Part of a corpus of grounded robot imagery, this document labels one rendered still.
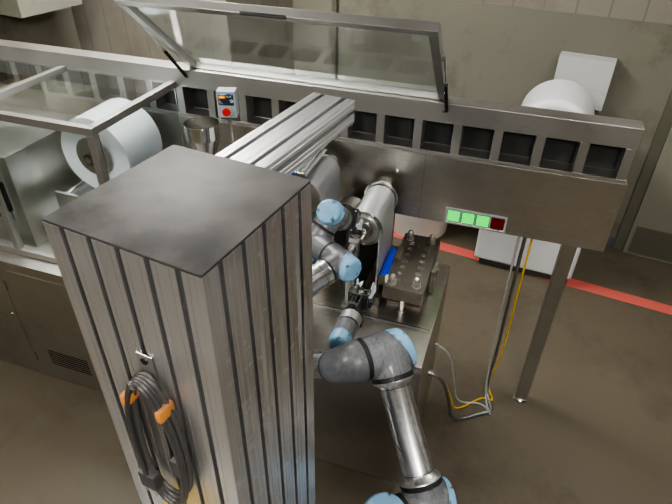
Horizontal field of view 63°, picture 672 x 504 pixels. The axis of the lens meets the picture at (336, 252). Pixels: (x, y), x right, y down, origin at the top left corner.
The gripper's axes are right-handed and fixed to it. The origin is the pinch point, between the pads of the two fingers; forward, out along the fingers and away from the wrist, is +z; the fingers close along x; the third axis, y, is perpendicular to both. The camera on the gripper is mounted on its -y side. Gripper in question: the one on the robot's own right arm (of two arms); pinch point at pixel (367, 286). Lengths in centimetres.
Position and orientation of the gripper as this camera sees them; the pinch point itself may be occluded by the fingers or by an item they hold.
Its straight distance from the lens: 207.2
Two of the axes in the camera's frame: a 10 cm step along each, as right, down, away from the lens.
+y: 0.1, -8.1, -5.8
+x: -9.5, -2.0, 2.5
